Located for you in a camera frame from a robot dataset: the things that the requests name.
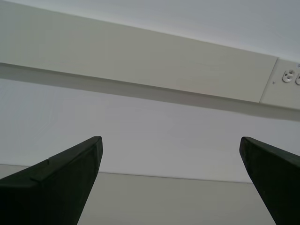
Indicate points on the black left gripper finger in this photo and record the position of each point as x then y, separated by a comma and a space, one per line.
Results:
47, 187
279, 178

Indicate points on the white outlet cover plate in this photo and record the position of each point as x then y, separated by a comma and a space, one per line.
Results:
272, 93

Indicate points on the white electrical socket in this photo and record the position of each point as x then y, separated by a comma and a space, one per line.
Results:
298, 79
288, 76

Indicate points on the white wall raceway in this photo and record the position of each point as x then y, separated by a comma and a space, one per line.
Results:
117, 58

